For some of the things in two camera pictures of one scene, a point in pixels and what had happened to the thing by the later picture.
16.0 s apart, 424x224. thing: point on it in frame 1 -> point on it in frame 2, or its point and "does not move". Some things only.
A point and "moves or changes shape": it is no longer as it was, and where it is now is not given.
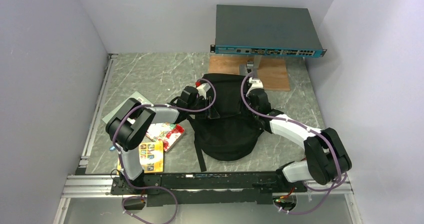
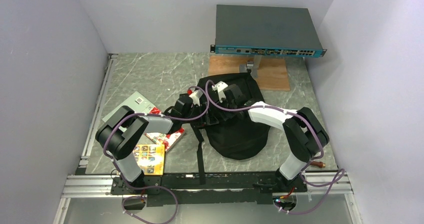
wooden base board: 273,72 does not move
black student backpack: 238,130 moves or changes shape
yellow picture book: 151,157 does not move
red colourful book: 168,133 does not move
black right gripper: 248,97 -> 227,115
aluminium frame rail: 82,185 does not move
